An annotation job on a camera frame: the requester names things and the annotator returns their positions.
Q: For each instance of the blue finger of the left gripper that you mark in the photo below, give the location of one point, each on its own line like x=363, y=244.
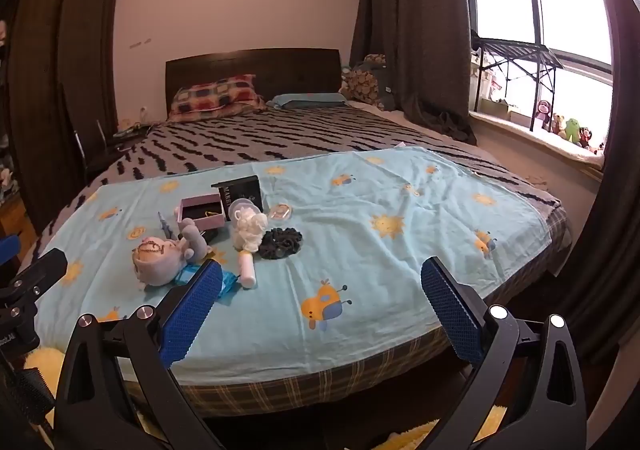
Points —
x=46, y=270
x=10, y=247

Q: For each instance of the pink bear toy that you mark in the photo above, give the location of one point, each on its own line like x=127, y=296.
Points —
x=543, y=115

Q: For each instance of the black box lid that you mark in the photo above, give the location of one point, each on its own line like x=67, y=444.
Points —
x=244, y=187

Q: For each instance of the green frog toy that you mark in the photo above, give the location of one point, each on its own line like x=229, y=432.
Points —
x=573, y=131

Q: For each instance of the light blue cartoon sheet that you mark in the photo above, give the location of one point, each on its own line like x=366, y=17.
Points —
x=369, y=221

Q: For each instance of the grey black zigzag blanket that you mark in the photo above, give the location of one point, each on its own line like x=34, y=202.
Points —
x=177, y=148

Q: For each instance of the yellow white tube bottle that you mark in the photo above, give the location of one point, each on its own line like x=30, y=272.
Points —
x=247, y=276

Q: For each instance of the white plastic spool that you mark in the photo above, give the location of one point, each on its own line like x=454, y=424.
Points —
x=236, y=207

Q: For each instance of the black scrunchie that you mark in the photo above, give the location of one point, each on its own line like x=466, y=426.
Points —
x=279, y=243

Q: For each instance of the light blue cloth strip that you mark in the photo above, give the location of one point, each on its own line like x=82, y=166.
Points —
x=169, y=234

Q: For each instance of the black metal window rack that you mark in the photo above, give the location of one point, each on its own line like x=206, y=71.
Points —
x=536, y=62

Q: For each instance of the dark green box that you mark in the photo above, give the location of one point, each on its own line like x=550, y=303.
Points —
x=212, y=235

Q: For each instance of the brown patterned cushion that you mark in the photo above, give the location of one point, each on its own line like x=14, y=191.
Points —
x=369, y=81

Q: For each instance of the teal pillow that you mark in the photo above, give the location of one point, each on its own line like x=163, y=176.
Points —
x=302, y=100

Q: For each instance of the dark brown curtain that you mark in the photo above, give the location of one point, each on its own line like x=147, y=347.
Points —
x=427, y=48

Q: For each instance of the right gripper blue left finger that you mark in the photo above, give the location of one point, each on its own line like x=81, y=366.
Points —
x=181, y=318

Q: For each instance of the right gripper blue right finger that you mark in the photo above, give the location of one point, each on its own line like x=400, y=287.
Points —
x=458, y=308

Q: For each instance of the pink gift box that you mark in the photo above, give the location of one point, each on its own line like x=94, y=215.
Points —
x=206, y=211

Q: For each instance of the dark wooden wardrobe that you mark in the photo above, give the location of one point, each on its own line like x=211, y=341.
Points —
x=60, y=109

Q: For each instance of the blue plastic wrapper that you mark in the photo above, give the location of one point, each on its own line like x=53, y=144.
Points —
x=209, y=281

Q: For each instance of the grey plush doll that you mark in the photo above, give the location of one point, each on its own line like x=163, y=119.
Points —
x=158, y=261

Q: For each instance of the dark wooden headboard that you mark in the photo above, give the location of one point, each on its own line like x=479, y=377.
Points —
x=277, y=70

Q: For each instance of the colourful checked pillow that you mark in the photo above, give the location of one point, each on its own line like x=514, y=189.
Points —
x=234, y=95

